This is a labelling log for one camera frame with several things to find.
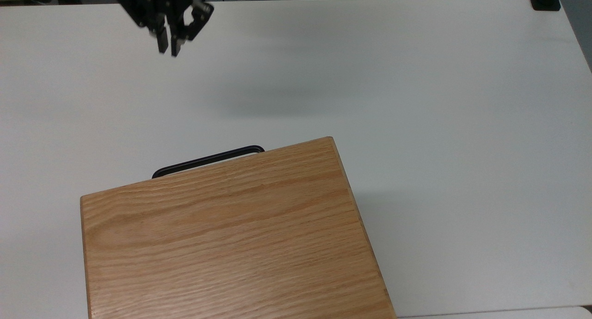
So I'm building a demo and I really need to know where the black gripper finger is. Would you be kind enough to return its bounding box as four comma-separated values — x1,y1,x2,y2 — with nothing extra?
170,2,215,57
154,13,170,54

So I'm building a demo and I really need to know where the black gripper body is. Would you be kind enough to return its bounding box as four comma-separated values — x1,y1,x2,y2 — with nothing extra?
113,0,196,28

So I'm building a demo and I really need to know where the black metal handle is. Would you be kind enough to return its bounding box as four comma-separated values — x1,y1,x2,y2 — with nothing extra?
152,145,265,179

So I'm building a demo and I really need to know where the wooden drawer cabinet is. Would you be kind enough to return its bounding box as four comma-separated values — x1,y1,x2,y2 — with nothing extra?
80,136,397,319

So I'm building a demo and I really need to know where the white side table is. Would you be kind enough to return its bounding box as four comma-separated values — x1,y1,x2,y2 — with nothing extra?
397,306,592,319

